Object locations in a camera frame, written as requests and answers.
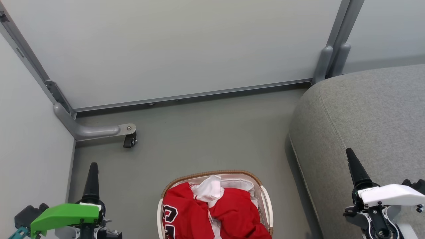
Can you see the white cloth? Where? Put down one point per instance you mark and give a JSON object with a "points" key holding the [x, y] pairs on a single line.
{"points": [[209, 187]]}

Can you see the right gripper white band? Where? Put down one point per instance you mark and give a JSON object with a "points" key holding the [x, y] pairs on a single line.
{"points": [[388, 196]]}

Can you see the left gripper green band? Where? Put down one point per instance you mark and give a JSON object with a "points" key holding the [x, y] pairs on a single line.
{"points": [[66, 214]]}

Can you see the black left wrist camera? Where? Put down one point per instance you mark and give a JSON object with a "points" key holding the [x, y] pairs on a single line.
{"points": [[30, 214]]}

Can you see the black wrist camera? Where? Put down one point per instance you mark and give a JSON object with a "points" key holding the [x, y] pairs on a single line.
{"points": [[30, 214], [415, 186]]}

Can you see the black caster wheel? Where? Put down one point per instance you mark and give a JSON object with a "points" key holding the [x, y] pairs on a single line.
{"points": [[129, 141]]}

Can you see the white plastic laundry basket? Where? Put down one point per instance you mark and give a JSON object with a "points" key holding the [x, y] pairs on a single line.
{"points": [[262, 205]]}

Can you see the red jersey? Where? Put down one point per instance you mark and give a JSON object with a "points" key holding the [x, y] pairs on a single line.
{"points": [[239, 212]]}

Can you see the grey fabric sofa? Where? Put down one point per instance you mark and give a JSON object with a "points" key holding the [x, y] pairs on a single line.
{"points": [[365, 116]]}

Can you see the long grey partition foot bracket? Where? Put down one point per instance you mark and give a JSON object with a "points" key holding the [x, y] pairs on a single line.
{"points": [[93, 131]]}

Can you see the grey partition bottom rail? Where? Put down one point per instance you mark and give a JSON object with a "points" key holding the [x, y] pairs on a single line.
{"points": [[232, 89]]}

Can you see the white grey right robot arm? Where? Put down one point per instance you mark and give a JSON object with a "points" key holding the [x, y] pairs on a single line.
{"points": [[413, 230]]}

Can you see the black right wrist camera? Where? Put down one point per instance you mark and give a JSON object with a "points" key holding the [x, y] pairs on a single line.
{"points": [[415, 186]]}

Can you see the short grey partition foot bracket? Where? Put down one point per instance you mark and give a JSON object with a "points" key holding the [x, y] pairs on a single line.
{"points": [[322, 64], [340, 59]]}

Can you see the grey partition corner post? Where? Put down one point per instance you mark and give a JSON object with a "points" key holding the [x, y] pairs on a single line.
{"points": [[30, 59]]}

